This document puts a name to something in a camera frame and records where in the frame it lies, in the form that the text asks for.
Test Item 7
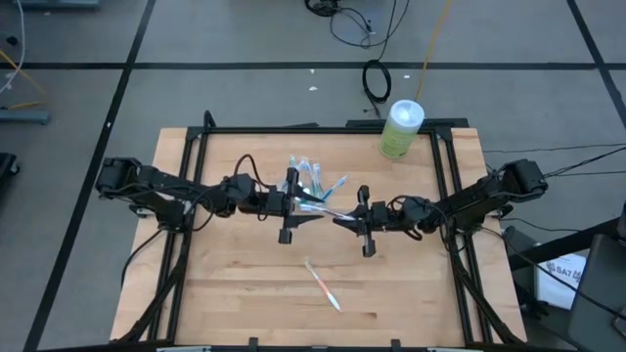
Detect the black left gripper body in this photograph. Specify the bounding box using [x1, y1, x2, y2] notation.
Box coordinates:
[262, 167, 299, 245]

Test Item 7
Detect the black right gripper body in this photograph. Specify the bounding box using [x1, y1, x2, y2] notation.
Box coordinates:
[357, 184, 393, 259]

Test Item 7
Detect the clear plastic bag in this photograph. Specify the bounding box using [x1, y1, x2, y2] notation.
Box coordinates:
[280, 154, 328, 206]

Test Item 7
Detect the orange wrapped toothbrush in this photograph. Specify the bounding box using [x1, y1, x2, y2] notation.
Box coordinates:
[301, 257, 343, 314]

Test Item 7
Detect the green disinfecting wipes canister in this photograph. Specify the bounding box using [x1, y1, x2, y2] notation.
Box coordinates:
[379, 99, 426, 161]

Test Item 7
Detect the black diagonal stand leg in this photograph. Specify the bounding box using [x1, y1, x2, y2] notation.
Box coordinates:
[507, 217, 626, 271]

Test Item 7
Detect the dark grey equipment case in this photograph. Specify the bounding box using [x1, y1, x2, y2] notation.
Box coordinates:
[566, 233, 626, 352]

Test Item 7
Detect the grey floor bar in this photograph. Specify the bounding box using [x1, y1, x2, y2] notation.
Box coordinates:
[19, 0, 104, 11]
[0, 109, 53, 125]

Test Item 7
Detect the black equipment foot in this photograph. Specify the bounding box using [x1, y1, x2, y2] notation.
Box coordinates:
[0, 152, 22, 183]

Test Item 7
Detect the black aluminium table frame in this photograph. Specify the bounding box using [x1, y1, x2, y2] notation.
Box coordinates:
[114, 110, 528, 352]

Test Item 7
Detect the black coiled floor cable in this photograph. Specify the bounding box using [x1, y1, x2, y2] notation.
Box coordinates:
[361, 59, 393, 118]

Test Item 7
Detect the long yellow cable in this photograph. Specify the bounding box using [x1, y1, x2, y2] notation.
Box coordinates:
[415, 0, 454, 103]

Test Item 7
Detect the thin black floor cable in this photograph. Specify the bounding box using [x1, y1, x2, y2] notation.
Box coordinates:
[542, 146, 626, 178]
[482, 143, 626, 154]

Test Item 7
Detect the black tangled floor cable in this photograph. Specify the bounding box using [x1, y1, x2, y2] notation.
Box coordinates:
[303, 0, 411, 50]

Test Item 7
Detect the thin yellow floor cable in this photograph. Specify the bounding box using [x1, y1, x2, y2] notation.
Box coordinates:
[0, 50, 49, 110]

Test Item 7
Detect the white floor cable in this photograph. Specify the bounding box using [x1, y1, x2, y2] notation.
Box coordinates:
[0, 0, 26, 95]

